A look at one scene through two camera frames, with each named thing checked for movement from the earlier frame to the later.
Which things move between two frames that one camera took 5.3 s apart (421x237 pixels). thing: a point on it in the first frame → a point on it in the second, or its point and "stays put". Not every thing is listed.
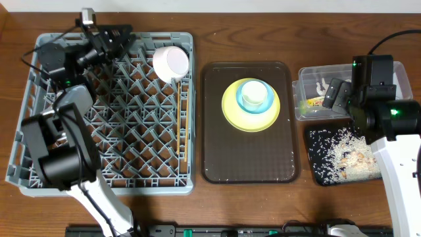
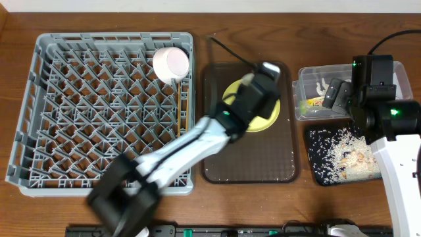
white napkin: x=318 y=87 stays put
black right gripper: x=339 y=96 stays put
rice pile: x=339 y=155 stays put
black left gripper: x=103 y=41 → x=263 y=80
